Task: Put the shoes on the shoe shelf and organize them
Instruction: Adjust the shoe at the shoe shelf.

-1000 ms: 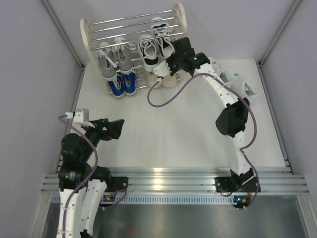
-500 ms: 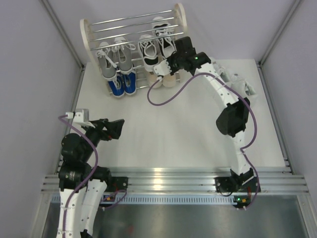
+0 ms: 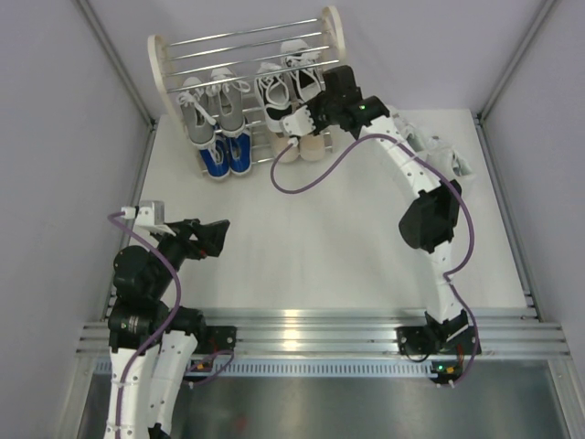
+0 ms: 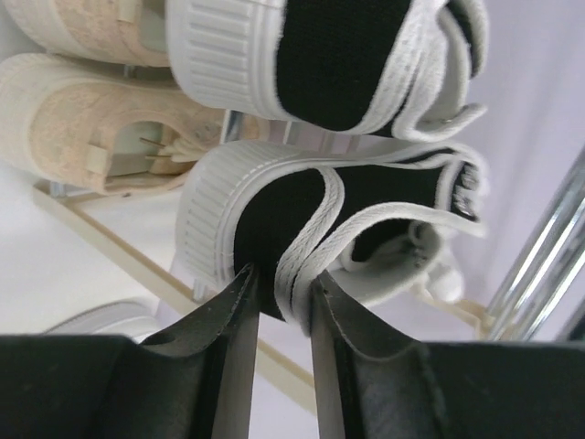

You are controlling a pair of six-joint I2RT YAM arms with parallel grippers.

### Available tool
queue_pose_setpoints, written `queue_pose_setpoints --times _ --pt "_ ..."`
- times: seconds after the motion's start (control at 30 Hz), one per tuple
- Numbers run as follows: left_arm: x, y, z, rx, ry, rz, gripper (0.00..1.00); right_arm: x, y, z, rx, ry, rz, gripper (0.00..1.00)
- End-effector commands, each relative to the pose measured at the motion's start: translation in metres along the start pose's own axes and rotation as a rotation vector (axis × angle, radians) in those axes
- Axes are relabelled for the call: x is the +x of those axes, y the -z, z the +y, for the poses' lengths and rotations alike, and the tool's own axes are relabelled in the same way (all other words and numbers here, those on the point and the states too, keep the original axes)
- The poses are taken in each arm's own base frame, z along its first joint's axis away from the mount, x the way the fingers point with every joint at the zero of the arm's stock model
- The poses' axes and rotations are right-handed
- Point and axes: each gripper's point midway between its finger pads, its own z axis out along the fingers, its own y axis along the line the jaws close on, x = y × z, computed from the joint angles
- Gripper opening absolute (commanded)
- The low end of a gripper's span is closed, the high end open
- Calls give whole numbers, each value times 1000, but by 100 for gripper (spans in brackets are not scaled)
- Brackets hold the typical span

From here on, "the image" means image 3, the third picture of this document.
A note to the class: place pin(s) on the black white sneaker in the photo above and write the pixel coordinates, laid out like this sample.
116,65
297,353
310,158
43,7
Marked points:
272,94
300,58

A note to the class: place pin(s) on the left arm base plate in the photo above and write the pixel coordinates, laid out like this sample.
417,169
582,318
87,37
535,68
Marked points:
216,338

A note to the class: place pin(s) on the cream and chrome shoe rack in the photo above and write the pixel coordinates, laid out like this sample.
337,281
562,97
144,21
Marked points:
242,52

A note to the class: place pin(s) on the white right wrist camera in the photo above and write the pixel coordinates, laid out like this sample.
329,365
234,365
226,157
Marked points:
300,123

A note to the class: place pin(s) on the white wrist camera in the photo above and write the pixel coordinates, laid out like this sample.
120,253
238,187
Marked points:
148,215
300,123

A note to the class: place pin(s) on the perforated cable duct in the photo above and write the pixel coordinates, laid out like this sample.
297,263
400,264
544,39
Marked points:
317,368

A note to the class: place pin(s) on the beige lace sneaker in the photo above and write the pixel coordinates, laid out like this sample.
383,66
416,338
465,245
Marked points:
312,148
285,146

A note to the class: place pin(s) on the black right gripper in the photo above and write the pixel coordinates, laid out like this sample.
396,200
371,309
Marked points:
318,99

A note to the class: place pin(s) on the aluminium mounting rail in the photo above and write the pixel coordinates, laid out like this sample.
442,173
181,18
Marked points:
505,333

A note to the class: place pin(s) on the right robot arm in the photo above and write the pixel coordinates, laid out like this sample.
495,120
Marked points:
434,201

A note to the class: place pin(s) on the grey canvas sneaker back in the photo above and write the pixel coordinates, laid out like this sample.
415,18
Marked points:
194,105

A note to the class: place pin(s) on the grey canvas sneaker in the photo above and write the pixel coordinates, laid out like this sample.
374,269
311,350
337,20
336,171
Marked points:
226,95
194,105

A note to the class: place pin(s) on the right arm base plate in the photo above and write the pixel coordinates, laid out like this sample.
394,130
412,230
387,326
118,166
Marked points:
420,341

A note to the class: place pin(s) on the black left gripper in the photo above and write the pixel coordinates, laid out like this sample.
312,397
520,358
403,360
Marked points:
209,236

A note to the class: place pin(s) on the grey canvas sneaker front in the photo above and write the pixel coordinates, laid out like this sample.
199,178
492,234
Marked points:
226,95

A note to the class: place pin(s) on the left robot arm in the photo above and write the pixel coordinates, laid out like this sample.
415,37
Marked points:
152,336

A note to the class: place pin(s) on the blue canvas sneaker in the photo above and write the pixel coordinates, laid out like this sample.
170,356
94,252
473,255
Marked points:
239,148
215,158

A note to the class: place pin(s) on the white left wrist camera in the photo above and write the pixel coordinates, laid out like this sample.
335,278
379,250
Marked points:
148,215

